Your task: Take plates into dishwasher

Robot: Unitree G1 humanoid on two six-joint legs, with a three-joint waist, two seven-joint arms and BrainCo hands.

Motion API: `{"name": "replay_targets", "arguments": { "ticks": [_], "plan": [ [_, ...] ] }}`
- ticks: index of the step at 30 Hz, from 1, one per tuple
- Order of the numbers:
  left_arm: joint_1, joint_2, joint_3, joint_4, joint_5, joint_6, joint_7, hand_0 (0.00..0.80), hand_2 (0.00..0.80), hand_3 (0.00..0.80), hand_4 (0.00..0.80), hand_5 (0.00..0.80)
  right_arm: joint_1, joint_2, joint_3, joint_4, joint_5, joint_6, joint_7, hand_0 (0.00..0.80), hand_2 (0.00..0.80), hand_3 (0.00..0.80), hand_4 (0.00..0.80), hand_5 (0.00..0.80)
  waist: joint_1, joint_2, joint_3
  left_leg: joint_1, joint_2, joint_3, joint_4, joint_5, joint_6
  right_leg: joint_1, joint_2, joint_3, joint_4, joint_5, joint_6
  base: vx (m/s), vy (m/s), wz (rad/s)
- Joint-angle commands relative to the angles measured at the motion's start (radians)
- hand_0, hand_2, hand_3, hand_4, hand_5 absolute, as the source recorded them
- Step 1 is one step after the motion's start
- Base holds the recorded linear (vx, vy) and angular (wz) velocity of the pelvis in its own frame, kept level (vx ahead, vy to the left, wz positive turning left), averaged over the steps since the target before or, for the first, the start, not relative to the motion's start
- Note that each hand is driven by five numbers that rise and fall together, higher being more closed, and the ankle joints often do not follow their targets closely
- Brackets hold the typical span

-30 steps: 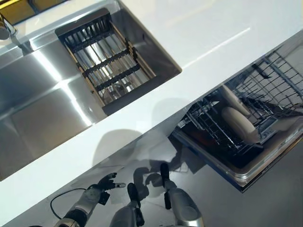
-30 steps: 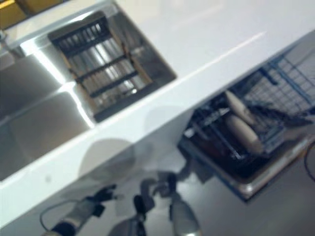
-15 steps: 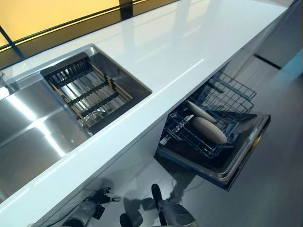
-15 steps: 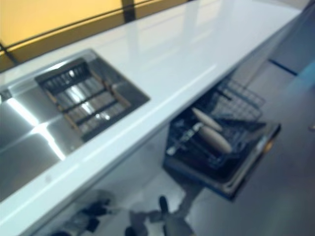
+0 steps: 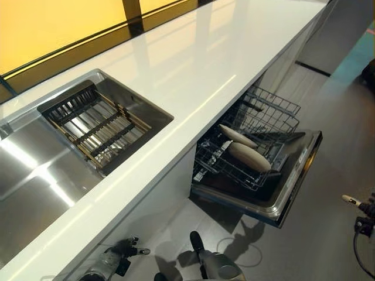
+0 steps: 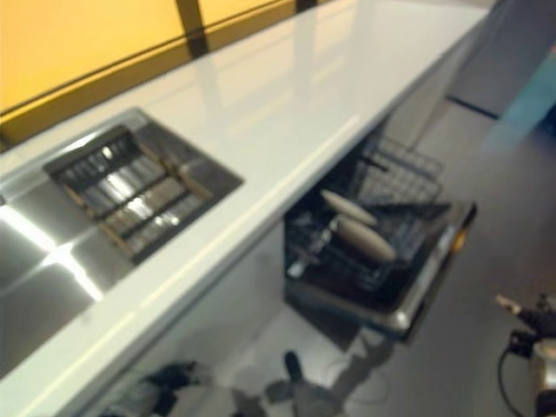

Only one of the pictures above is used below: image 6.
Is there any right robot hand dark palm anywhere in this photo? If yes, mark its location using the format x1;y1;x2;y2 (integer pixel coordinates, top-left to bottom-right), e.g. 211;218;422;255
494;293;556;344

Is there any left robot hand dark palm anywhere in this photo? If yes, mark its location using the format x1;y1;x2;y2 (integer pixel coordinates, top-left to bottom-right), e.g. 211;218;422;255
142;360;203;394

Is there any cream ceramic plate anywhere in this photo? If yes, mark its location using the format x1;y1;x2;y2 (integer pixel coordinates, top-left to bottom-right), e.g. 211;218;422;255
336;218;397;263
320;189;378;227

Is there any white cabinet door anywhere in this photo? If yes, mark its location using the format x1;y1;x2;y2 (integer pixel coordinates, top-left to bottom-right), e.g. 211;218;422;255
142;234;288;392

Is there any stainless steel sink basin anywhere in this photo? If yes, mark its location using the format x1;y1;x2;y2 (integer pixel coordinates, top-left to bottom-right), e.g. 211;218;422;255
0;108;244;379

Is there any black dish drying rack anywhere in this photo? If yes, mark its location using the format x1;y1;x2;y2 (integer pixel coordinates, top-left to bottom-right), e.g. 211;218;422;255
43;123;216;265

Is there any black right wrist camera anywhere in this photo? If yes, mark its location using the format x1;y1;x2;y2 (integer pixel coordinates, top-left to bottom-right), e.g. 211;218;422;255
510;329;539;358

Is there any dark window frame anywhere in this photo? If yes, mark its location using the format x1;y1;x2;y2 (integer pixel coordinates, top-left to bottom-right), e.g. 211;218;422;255
0;0;318;149

